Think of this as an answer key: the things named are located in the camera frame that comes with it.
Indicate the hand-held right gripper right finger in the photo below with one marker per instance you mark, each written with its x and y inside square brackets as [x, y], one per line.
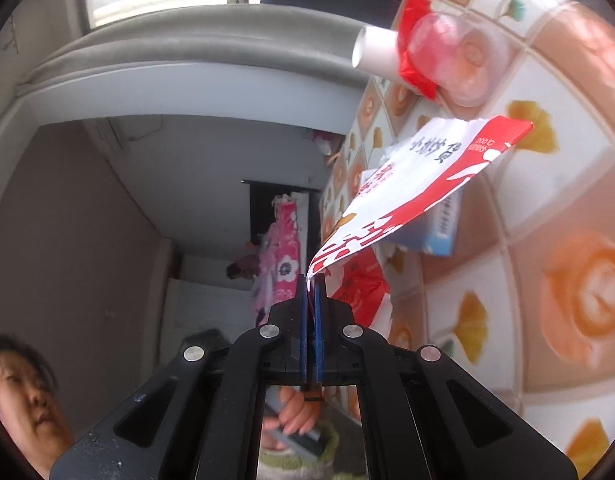
[319, 345]

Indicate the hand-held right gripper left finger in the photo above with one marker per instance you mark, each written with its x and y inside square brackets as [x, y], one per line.
[303, 340]

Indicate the red white snack bag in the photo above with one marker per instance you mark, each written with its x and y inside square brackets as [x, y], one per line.
[412, 185]

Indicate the cardboard tube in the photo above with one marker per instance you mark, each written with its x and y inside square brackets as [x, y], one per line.
[375, 52]

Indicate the person's left hand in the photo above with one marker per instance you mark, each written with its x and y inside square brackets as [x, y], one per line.
[297, 410]

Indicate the red plastic bag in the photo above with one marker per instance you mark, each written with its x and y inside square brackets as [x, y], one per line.
[360, 285]

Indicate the pink floral cloth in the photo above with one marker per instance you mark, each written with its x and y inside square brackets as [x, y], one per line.
[285, 260]

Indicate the blue white box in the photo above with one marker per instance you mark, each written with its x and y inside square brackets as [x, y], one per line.
[440, 230]

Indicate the person's head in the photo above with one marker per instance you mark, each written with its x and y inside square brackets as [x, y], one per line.
[27, 400]

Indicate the orange floral tiled tablecloth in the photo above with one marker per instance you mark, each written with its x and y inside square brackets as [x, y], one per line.
[562, 185]

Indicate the grey curtain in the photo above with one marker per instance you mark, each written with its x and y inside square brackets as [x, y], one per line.
[187, 45]

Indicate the red clear plastic packet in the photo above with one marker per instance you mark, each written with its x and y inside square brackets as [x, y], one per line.
[412, 7]

